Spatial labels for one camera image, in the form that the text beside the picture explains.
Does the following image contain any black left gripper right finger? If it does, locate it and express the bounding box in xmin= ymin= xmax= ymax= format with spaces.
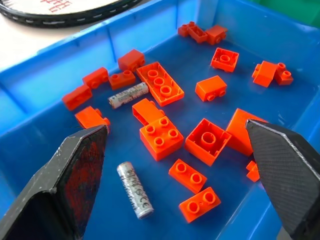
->
xmin=245 ymin=118 xmax=320 ymax=237

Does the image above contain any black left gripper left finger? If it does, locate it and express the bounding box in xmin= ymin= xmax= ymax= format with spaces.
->
xmin=0 ymin=124 xmax=109 ymax=240

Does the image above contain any blue plastic bin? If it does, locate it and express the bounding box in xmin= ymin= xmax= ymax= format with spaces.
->
xmin=0 ymin=0 xmax=320 ymax=240

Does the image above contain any green plastic bin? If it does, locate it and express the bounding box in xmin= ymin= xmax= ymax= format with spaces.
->
xmin=283 ymin=0 xmax=320 ymax=27

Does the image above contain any orange small building brick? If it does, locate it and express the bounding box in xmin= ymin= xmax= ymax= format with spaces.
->
xmin=61 ymin=84 xmax=93 ymax=112
xmin=108 ymin=69 xmax=137 ymax=91
xmin=178 ymin=186 xmax=222 ymax=224
xmin=168 ymin=158 xmax=208 ymax=194
xmin=74 ymin=105 xmax=111 ymax=136
xmin=245 ymin=160 xmax=261 ymax=183
xmin=204 ymin=24 xmax=229 ymax=46
xmin=117 ymin=48 xmax=146 ymax=73
xmin=274 ymin=62 xmax=294 ymax=86
xmin=177 ymin=21 xmax=197 ymax=38
xmin=131 ymin=98 xmax=165 ymax=127
xmin=82 ymin=66 xmax=110 ymax=89
xmin=194 ymin=75 xmax=228 ymax=102
xmin=187 ymin=24 xmax=209 ymax=44
xmin=251 ymin=60 xmax=278 ymax=88

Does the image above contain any orange square building brick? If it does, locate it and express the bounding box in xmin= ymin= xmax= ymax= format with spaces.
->
xmin=210 ymin=47 xmax=240 ymax=73
xmin=225 ymin=108 xmax=268 ymax=157
xmin=139 ymin=116 xmax=185 ymax=162
xmin=184 ymin=118 xmax=232 ymax=167

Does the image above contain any silver AA battery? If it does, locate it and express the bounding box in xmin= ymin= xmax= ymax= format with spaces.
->
xmin=116 ymin=161 xmax=154 ymax=220
xmin=107 ymin=81 xmax=149 ymax=110

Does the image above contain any orange long building brick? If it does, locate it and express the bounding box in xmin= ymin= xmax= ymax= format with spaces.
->
xmin=136 ymin=61 xmax=185 ymax=108

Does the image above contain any black racket frame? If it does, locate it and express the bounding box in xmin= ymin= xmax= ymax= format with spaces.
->
xmin=0 ymin=0 xmax=145 ymax=28

